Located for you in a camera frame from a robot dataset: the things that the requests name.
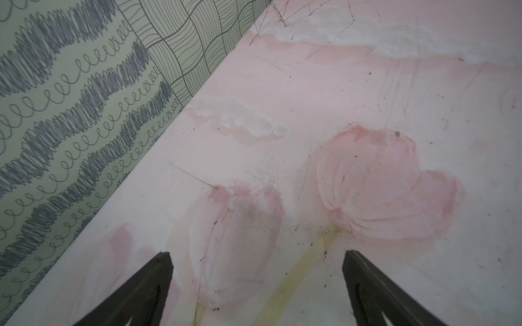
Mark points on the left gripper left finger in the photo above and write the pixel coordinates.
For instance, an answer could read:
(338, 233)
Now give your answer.
(140, 300)

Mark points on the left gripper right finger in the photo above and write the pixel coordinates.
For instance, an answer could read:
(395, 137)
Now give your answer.
(378, 300)

